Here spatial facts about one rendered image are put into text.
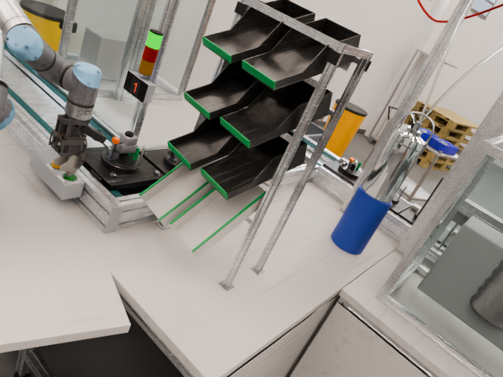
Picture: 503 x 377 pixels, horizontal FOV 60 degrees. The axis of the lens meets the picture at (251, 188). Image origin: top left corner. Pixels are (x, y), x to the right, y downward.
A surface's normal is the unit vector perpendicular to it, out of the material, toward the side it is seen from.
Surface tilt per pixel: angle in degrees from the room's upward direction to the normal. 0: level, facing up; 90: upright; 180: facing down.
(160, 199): 45
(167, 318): 0
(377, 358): 90
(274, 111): 25
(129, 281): 0
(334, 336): 90
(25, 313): 0
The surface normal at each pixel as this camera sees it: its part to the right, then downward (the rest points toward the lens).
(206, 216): -0.24, -0.56
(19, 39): -0.06, -0.17
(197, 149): 0.04, -0.73
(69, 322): 0.37, -0.83
